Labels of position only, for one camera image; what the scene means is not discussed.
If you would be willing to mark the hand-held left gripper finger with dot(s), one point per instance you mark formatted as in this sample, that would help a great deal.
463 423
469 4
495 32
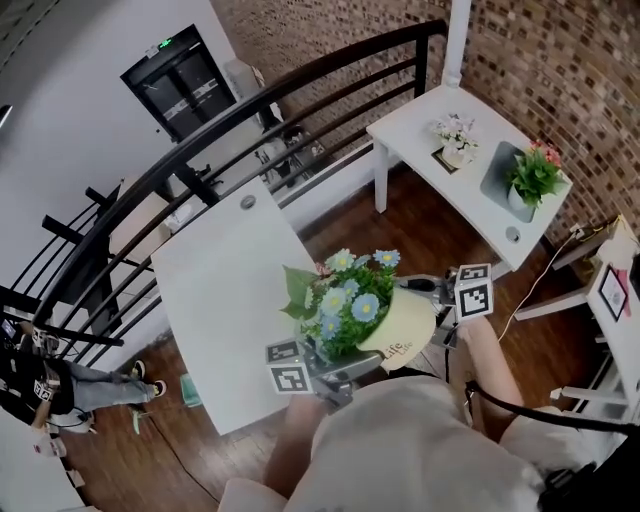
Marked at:
352 365

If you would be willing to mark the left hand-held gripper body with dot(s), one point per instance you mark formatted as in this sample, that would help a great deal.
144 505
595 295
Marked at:
290 379

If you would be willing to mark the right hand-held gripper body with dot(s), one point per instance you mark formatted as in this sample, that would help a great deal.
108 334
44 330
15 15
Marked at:
472 300

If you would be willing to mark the blue flower pot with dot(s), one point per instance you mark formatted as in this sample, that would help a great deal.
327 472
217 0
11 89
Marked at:
405 320

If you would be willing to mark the person's left forearm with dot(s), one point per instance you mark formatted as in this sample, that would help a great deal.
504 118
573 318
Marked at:
295 440

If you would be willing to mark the person's right forearm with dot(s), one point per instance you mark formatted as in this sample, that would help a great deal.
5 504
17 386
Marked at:
492 375

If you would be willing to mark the person's light t-shirt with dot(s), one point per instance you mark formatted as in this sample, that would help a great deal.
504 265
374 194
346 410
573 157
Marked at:
400 450

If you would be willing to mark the teal dustpan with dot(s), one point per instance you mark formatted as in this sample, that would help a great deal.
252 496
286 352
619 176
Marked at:
191 392

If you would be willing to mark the large white table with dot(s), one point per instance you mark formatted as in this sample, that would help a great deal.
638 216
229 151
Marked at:
225 300

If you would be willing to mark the grey tray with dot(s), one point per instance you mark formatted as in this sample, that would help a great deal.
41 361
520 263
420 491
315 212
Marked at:
495 175

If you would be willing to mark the green plant in white pot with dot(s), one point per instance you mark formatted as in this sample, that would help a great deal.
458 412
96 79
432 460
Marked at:
532 177

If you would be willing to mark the black framed card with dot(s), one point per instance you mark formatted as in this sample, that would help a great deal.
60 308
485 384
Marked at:
614 295

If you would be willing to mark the dark square coaster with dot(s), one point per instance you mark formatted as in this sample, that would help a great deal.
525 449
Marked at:
440 159

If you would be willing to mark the white desk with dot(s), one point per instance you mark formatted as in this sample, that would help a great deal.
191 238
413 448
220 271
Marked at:
617 340

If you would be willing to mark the pink paper sheet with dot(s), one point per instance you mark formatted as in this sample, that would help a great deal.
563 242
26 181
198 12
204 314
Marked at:
629 295

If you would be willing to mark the white flowers in pot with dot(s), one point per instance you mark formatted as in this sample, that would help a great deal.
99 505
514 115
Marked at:
456 137

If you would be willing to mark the pink flower plant pot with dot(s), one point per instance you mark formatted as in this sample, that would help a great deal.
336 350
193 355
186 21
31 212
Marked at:
547 152

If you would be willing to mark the black tablet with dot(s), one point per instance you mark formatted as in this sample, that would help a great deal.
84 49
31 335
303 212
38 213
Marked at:
635 267

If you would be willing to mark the white side table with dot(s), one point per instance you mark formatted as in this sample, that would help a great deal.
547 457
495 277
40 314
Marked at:
415 125

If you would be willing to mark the cardboard box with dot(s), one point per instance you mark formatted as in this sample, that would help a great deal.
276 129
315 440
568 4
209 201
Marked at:
140 220

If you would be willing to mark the black white bags heap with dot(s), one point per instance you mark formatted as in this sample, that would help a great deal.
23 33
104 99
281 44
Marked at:
287 155

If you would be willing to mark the white and black bag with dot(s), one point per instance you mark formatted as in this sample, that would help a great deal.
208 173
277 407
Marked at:
70 424

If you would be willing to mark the row of white red-label bottles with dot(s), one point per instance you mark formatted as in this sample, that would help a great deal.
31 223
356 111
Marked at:
50 446

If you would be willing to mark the white pillar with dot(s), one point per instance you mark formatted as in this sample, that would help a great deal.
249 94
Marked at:
457 40

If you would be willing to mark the black metal railing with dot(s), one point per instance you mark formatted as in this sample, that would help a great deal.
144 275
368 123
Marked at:
250 95

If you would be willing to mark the black double door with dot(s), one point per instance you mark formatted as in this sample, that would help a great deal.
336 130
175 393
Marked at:
180 85

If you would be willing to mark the green exit sign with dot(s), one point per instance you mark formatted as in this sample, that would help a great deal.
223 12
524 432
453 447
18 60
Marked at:
164 44

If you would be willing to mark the white wall socket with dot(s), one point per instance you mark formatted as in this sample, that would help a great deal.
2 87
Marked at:
577 232

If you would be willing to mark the arched white wall light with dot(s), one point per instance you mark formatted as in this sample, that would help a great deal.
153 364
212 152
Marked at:
5 115

